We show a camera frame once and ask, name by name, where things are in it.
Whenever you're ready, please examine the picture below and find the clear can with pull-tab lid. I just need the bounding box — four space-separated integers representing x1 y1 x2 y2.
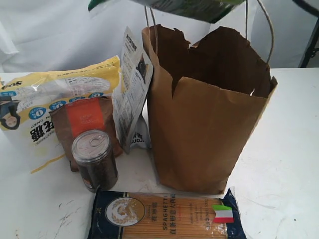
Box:
71 130 118 192

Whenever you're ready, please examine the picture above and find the blue spaghetti package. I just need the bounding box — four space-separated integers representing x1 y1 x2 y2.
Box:
88 190 246 239

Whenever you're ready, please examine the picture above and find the black metal stand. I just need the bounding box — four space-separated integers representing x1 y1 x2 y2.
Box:
293 0 319 68

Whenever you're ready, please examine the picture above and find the brown pouch orange label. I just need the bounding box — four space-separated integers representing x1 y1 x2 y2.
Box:
50 97 123 172

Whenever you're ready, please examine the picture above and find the green snack package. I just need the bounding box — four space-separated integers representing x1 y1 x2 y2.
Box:
87 0 245 24

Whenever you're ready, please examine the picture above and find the brown paper bag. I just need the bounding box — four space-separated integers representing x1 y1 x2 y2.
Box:
142 24 277 194

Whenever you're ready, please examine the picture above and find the yellow white candy bag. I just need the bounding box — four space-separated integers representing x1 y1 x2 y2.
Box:
0 56 122 173

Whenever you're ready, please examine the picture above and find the grey white standing pouch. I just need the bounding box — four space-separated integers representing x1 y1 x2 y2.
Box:
113 27 154 154

